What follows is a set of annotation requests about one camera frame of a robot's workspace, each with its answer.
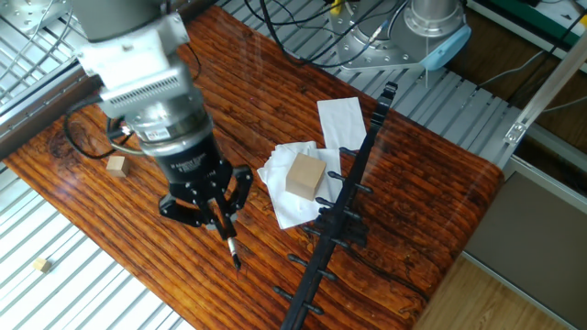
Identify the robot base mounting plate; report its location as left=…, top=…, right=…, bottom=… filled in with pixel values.
left=329, top=0, right=432, bottom=72

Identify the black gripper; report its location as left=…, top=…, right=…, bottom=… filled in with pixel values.
left=153, top=132, right=255, bottom=241

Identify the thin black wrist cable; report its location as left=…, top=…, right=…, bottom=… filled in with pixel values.
left=105, top=116, right=148, bottom=158

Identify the aluminium frame rail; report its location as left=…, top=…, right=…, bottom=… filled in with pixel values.
left=502, top=122, right=587, bottom=215

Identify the white wrist mount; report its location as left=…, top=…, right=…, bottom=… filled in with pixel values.
left=72, top=11, right=203, bottom=118

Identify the grey cable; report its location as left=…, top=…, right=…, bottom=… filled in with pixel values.
left=476, top=49, right=551, bottom=89

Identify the thick black wrist cable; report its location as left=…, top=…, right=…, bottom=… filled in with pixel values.
left=62, top=93, right=138, bottom=160

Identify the crumpled white tissue pile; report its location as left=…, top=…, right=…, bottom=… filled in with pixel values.
left=256, top=140, right=344, bottom=230

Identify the aluminium frame post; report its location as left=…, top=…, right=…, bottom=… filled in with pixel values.
left=503, top=31, right=587, bottom=148

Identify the spare silver mounting plate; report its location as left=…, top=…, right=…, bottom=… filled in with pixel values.
left=0, top=0, right=73, bottom=36

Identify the silver force sensor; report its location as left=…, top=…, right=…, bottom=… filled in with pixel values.
left=123, top=91, right=216, bottom=160

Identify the small wooden cube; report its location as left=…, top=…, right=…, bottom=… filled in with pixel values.
left=105, top=155, right=130, bottom=179

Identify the flat white paper sheet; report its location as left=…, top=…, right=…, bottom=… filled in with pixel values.
left=316, top=96, right=368, bottom=151

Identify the black cable metal connector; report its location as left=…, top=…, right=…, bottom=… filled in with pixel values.
left=369, top=0, right=414, bottom=50

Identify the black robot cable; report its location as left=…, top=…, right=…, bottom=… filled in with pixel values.
left=242, top=0, right=404, bottom=70

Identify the large wooden cube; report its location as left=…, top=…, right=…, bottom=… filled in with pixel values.
left=284, top=152, right=327, bottom=202

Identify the green topped white desk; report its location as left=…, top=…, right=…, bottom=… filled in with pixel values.
left=466, top=0, right=587, bottom=72

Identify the black pen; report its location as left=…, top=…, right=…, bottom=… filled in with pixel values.
left=226, top=234, right=243, bottom=272

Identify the black pen rack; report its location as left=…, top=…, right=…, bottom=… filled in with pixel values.
left=272, top=81, right=399, bottom=330

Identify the grey metal table rail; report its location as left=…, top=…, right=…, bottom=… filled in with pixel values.
left=0, top=52, right=105, bottom=161

